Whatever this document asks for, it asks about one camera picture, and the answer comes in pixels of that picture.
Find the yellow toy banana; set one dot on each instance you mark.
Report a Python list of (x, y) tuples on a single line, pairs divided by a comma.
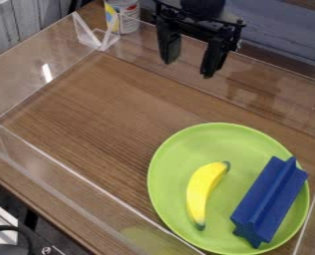
[(202, 182)]

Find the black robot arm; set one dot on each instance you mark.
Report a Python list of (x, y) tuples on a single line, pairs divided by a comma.
[(233, 46)]

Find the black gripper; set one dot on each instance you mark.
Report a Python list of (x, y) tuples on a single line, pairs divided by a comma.
[(206, 17)]

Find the blue plastic block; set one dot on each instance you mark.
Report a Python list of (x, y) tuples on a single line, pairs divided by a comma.
[(261, 210)]

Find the clear acrylic corner bracket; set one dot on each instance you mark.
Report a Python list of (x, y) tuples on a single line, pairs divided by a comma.
[(97, 38)]

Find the clear acrylic enclosure wall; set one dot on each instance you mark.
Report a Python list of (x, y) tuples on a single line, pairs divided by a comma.
[(85, 115)]

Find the green round plate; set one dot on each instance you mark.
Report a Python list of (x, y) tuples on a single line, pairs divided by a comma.
[(193, 147)]

